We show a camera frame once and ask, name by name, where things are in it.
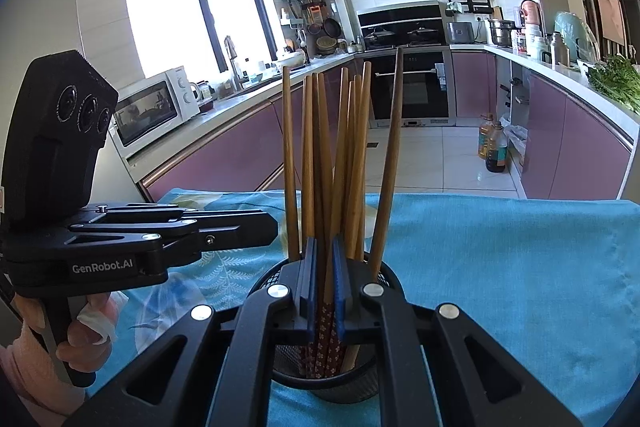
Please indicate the person's left forearm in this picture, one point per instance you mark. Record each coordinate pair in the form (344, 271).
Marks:
(25, 372)

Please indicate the chrome kitchen faucet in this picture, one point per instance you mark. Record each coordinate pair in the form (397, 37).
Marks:
(230, 52)

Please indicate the dark lidded cooking pot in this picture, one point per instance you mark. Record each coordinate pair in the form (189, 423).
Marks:
(422, 33)
(380, 38)

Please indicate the white microwave oven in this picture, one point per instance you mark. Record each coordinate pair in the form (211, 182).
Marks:
(150, 112)

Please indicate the white plastic bag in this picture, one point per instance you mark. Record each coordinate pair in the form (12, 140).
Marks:
(515, 134)

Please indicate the bunch of leafy greens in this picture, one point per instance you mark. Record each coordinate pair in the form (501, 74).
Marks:
(617, 79)

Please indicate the black range hood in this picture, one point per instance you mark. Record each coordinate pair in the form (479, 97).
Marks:
(400, 19)

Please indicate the purple lower kitchen cabinets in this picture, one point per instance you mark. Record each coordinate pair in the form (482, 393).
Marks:
(240, 142)
(570, 142)

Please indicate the built-in black oven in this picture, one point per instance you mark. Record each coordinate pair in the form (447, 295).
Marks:
(425, 92)

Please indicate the bunch of wooden chopsticks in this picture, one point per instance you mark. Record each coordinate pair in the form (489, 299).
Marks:
(289, 157)

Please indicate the stainless steel pot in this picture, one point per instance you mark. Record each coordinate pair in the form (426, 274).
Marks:
(501, 32)

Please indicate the person's left hand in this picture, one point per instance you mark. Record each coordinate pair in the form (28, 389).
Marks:
(87, 352)

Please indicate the blue floral tablecloth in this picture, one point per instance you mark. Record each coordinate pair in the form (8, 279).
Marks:
(500, 267)

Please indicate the black hanging frying pan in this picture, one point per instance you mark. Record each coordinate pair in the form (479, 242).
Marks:
(330, 27)

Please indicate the stainless steel flask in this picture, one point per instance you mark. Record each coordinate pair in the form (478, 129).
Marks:
(557, 48)

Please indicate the large kitchen window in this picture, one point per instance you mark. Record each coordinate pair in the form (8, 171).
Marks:
(160, 7)

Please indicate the teal countertop appliance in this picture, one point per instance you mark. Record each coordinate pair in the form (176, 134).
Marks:
(575, 32)

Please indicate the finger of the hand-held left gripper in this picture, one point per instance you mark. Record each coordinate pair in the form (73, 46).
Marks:
(150, 209)
(235, 232)

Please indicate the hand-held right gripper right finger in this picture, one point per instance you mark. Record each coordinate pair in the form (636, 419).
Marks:
(337, 297)

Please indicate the white casserole pot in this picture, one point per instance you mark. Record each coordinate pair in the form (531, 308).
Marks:
(290, 58)

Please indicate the black mesh utensil holder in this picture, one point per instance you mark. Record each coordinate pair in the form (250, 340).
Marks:
(325, 389)

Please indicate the silver box appliance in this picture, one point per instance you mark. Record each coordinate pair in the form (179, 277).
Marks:
(460, 32)

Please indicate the dark sauce bottle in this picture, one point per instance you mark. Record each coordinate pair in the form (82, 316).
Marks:
(497, 152)

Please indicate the white plastic containers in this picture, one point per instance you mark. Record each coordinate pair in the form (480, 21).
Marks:
(534, 43)

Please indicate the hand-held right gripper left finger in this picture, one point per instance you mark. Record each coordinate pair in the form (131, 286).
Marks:
(313, 297)

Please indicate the wall utensil rack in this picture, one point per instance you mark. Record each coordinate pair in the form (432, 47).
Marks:
(305, 14)

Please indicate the pink thermos jug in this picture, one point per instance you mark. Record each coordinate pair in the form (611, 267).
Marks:
(530, 12)

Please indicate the framed wall picture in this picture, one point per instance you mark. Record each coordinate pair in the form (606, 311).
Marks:
(611, 14)

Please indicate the round woven basket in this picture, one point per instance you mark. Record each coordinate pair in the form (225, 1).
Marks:
(326, 45)

